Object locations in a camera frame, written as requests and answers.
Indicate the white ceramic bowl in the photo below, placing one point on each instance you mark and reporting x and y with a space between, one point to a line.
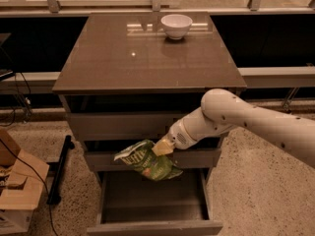
176 26

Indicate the open cardboard box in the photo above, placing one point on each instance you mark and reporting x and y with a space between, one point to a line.
22 177

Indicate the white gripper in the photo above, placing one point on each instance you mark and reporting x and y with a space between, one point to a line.
177 136

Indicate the grey top drawer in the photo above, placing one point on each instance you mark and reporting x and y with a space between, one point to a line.
121 126

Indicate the grey middle drawer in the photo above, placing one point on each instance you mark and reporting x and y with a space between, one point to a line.
185 159

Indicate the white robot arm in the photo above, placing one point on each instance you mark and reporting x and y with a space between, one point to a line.
221 111

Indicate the grey drawer cabinet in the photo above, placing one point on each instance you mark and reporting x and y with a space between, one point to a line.
126 63

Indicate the green jalapeno chip bag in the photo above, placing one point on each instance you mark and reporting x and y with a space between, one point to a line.
141 158

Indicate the grey open bottom drawer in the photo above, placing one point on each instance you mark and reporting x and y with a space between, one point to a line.
132 205

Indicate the black floor stand bar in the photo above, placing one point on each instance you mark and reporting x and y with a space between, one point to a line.
57 168

